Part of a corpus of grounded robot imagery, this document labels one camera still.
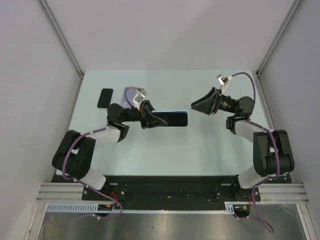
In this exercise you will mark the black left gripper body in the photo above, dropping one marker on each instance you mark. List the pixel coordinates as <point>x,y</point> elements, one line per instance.
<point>143,114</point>

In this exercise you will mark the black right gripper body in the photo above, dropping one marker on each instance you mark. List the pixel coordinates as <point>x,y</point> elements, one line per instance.
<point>216,102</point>

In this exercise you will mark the black phone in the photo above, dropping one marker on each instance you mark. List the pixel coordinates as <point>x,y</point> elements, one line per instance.
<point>174,118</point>

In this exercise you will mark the lilac phone case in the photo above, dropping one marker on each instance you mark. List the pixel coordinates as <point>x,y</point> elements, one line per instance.
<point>128,96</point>

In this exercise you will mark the black smartphone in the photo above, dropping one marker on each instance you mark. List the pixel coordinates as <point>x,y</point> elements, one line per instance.
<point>105,98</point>

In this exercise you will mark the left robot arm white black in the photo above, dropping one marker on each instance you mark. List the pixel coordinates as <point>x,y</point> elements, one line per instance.
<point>75,152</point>

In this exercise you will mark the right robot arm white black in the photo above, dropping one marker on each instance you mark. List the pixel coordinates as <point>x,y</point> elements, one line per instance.
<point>240,124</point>

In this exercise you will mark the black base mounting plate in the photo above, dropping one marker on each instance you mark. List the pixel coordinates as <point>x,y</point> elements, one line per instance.
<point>171,193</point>

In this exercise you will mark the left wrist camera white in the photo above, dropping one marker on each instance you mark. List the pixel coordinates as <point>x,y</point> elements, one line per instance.
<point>139,97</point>

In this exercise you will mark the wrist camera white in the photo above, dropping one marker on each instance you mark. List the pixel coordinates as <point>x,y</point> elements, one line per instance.
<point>139,97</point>
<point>223,81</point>

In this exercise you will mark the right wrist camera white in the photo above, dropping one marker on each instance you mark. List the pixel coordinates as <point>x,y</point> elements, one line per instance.
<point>223,81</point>

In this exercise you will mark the white slotted cable duct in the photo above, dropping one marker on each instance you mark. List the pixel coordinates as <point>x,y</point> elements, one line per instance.
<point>99,208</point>

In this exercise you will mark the aluminium front rail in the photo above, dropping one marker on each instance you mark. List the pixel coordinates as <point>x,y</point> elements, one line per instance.
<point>270,193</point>

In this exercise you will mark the aluminium corner frame post right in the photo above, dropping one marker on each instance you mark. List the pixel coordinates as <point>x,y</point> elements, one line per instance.
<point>279,35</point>

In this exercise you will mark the aluminium corner frame post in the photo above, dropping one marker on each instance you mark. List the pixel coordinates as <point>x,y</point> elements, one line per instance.
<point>56,28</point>
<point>279,35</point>

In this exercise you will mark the aluminium corner frame post left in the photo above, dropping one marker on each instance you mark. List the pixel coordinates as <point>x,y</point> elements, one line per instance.
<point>56,28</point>

